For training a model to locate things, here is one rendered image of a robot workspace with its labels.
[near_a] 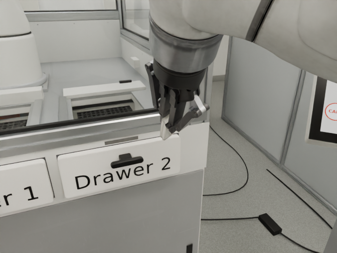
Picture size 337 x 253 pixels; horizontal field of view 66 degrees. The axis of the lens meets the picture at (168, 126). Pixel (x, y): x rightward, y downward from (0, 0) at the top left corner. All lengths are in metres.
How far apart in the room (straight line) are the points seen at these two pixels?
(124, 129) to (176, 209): 0.32
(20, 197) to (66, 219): 0.13
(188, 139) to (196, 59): 0.41
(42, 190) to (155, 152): 0.27
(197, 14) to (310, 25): 0.09
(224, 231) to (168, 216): 0.90
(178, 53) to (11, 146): 0.43
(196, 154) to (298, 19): 0.55
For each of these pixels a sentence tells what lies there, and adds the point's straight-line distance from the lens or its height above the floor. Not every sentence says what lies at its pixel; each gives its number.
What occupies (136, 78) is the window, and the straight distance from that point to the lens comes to 0.60.
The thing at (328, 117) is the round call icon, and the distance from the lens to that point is 0.67.
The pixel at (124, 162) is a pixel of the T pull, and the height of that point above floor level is 0.91.
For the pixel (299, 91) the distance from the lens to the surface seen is 2.04.
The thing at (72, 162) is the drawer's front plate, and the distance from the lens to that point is 0.62.
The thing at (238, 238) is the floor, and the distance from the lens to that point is 1.68.
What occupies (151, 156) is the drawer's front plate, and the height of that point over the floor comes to 0.89.
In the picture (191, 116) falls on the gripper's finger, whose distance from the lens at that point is 0.40.
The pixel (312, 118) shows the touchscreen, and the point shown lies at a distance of 0.67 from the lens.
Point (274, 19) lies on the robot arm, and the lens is 0.23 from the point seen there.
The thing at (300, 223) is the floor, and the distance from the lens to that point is 1.88.
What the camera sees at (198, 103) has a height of 1.10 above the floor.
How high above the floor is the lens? 1.24
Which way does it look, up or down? 26 degrees down
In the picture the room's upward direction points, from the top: straight up
